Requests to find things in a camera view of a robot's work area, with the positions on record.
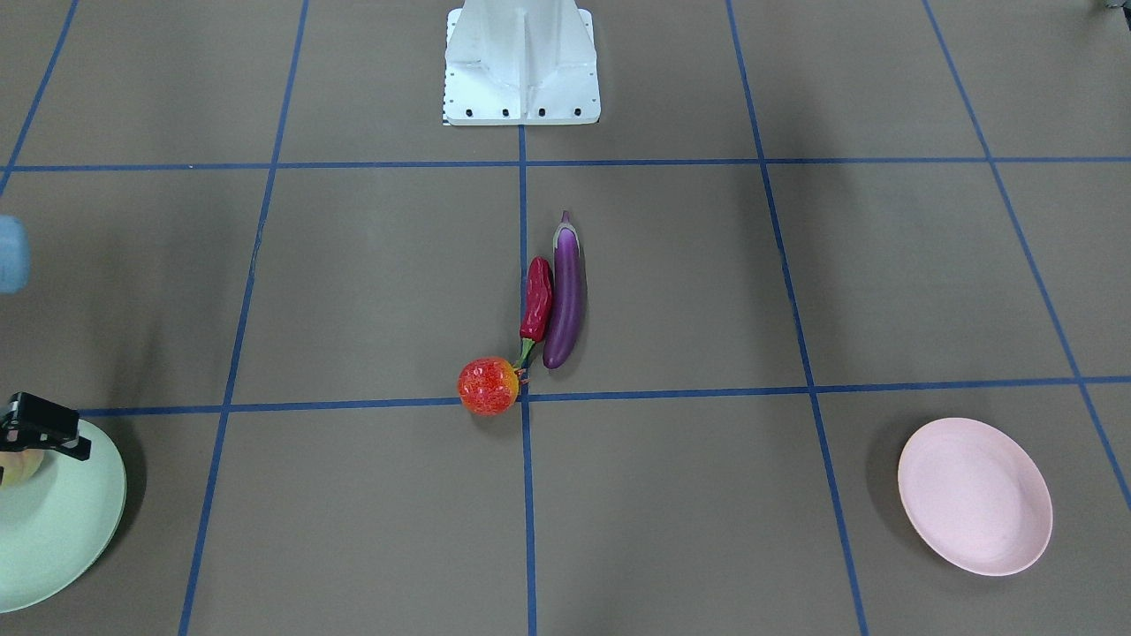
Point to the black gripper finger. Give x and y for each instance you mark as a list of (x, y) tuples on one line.
[(32, 422)]

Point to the red pomegranate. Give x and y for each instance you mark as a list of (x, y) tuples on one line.
[(489, 386)]

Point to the peach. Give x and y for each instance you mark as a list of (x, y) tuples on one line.
[(17, 467)]

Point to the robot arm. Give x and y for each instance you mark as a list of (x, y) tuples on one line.
[(15, 260)]

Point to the green plate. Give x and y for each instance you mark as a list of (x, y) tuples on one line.
[(55, 525)]

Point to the red chili pepper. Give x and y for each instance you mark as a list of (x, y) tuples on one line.
[(535, 320)]

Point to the purple eggplant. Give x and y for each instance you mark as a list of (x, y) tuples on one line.
[(568, 307)]

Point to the pink plate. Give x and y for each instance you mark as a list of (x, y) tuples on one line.
[(975, 497)]

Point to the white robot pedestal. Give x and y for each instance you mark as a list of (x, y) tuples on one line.
[(510, 63)]

